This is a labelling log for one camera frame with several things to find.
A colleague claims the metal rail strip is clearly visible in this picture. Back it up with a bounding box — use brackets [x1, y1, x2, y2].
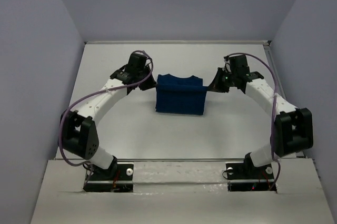
[54, 157, 308, 161]

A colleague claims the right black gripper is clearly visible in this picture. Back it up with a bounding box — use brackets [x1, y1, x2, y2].
[208, 67, 237, 93]

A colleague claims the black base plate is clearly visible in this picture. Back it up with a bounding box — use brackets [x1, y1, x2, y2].
[222, 162, 277, 192]
[83, 162, 134, 193]

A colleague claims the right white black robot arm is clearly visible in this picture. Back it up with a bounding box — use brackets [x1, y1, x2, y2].
[207, 53, 314, 178]

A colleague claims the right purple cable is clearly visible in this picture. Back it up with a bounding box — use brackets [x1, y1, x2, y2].
[223, 53, 281, 190]

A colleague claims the blue printed t shirt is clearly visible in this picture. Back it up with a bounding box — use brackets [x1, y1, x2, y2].
[155, 74, 207, 116]

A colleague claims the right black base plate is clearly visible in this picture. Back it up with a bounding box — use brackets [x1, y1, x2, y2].
[222, 162, 277, 192]

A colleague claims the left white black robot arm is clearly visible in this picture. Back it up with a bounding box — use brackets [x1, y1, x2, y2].
[58, 50, 156, 179]

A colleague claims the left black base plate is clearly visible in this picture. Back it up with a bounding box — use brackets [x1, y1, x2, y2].
[83, 162, 134, 193]

